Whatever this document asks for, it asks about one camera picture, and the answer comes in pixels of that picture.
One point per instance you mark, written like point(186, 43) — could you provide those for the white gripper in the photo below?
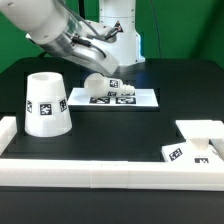
point(88, 53)

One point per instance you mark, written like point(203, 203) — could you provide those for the white lamp bulb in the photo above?
point(97, 86)

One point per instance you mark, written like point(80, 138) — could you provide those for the white lamp base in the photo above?
point(198, 147)

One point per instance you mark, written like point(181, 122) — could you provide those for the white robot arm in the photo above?
point(109, 45)

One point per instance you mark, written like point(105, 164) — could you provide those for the white lamp shade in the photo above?
point(47, 111)

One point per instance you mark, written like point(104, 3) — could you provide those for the white marker sheet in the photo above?
point(141, 98)

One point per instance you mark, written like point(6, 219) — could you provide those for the white left fence piece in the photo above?
point(8, 129)

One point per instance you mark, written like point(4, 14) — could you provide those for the white fence piece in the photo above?
point(8, 129)
point(219, 146)

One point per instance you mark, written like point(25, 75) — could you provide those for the white right fence piece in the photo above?
point(219, 146)

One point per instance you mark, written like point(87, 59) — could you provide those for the white front fence rail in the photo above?
point(97, 174)

